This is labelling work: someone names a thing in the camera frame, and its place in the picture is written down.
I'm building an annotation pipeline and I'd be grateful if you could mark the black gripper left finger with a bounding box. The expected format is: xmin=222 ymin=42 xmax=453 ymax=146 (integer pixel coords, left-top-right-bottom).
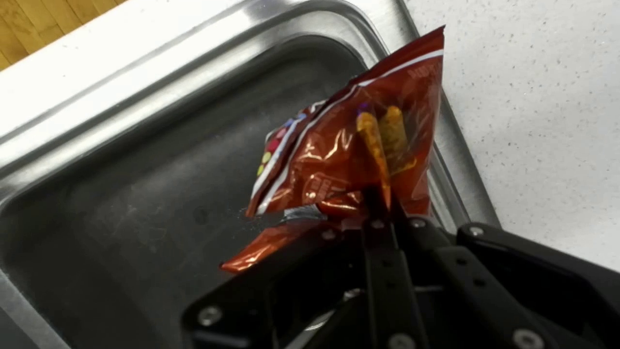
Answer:
xmin=179 ymin=185 xmax=429 ymax=349

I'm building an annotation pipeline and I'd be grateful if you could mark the red chips packet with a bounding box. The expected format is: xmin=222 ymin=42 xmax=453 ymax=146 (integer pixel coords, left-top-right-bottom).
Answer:
xmin=218 ymin=26 xmax=447 ymax=278

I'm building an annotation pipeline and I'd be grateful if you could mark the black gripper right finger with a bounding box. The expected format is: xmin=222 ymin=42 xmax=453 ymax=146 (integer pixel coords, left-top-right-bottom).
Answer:
xmin=389 ymin=205 xmax=620 ymax=349

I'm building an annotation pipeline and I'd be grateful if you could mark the stainless steel double sink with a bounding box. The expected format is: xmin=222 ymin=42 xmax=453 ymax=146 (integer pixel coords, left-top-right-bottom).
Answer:
xmin=0 ymin=0 xmax=503 ymax=349

